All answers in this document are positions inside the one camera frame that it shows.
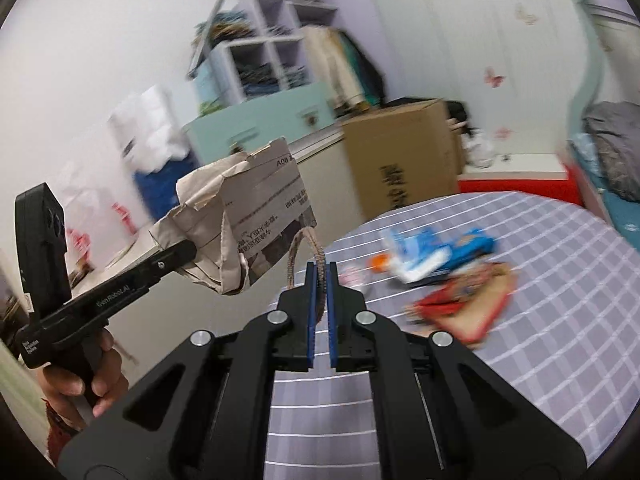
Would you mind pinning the small pink wrapper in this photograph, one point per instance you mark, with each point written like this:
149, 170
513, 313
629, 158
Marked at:
356, 275

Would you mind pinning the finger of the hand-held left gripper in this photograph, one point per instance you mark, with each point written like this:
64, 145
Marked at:
167, 259

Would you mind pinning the black bag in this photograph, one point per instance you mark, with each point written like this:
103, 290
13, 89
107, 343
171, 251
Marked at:
456, 112

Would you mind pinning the person's left hand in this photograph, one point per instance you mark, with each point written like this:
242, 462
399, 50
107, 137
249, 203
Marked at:
107, 375

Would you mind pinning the grey blanket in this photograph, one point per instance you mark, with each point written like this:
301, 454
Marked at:
615, 150

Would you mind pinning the red and brown snack packet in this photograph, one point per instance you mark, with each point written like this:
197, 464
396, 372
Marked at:
465, 305

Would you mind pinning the white plastic bag red print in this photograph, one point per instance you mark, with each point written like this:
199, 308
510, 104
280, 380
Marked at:
85, 210

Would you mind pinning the small pink butterfly sticker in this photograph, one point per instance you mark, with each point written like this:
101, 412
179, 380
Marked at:
504, 133

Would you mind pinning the white cubby shelf unit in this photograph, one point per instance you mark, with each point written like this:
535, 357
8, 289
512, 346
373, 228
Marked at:
265, 35

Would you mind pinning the teal bed sheet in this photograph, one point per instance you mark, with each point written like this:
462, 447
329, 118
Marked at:
622, 215

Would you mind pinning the grey metal pole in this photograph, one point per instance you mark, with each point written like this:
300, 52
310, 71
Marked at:
217, 10

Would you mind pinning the red and white platform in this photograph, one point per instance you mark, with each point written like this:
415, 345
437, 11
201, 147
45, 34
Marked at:
520, 180

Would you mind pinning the blue and white packet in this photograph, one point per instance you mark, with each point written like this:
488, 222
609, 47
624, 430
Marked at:
415, 255

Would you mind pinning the small orange wrapper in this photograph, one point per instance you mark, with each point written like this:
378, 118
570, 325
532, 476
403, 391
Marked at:
380, 262

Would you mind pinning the brown paper bag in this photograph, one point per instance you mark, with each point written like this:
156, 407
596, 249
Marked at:
260, 200

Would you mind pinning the crumpled white bag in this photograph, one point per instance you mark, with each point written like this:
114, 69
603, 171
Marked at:
477, 147

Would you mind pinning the hanging clothes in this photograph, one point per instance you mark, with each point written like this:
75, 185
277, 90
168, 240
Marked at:
340, 65

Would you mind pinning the teal drawer cabinet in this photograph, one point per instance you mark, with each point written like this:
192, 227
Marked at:
260, 120

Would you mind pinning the pink butterfly wall sticker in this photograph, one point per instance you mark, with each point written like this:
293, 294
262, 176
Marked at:
494, 77

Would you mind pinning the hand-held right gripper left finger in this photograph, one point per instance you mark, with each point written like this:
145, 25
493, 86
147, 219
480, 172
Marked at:
311, 310

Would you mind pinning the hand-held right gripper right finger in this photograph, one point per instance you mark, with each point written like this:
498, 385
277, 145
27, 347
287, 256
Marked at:
331, 310

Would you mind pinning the blue bag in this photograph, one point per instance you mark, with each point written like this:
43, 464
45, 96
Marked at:
160, 185

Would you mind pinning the large cardboard box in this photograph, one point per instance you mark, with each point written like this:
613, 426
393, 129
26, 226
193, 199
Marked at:
400, 160

